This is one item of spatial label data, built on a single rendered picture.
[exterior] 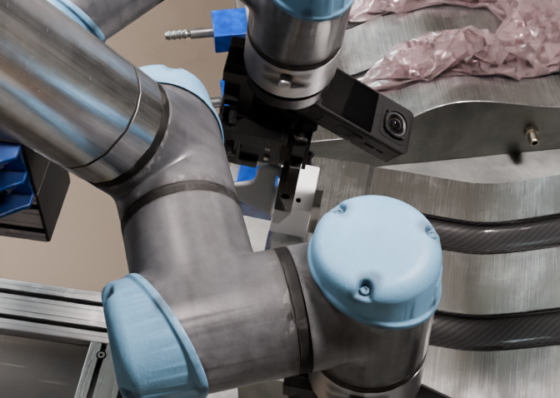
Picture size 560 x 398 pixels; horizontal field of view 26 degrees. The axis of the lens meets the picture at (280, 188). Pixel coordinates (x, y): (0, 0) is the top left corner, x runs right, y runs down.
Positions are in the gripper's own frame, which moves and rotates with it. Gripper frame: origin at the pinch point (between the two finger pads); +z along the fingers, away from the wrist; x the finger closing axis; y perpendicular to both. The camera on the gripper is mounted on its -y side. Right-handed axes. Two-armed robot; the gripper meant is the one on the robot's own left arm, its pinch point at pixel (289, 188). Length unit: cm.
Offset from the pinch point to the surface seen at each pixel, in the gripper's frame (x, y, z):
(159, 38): -93, 33, 112
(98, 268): -34, 31, 104
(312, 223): -1.2, -3.0, 8.1
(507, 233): -1.9, -21.8, 3.3
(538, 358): 12.4, -24.7, -1.1
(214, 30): -25.3, 11.9, 12.5
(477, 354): 11.9, -19.8, 2.0
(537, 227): -2.3, -24.2, 1.8
